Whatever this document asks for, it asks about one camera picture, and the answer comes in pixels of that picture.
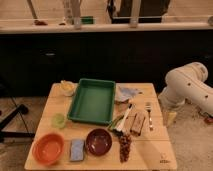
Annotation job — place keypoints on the blue sponge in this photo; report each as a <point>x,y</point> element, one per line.
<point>77,150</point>

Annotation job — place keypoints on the green vegetable toy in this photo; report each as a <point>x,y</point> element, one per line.
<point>113,124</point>

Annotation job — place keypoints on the green plastic tray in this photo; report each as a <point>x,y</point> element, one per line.
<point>93,102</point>

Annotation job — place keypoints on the orange bowl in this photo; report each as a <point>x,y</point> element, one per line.
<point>48,149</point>

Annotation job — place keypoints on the wooden folding table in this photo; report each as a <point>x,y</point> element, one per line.
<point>152,150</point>

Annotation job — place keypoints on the white blue cloth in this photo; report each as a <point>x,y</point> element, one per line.
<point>123,93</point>

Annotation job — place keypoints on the silver fork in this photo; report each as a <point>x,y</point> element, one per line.
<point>148,109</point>

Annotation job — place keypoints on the brown wooden block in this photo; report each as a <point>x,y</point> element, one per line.
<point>137,124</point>

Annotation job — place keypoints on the small green cup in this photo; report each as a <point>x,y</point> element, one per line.
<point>58,121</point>

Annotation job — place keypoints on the white handled brush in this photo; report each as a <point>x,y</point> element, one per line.
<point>121,125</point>

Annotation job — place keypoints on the purple bowl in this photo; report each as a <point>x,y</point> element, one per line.
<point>98,142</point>

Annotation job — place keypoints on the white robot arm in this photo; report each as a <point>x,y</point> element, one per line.
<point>187,82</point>

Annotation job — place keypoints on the brown grape bunch toy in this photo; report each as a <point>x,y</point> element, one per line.
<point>125,143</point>

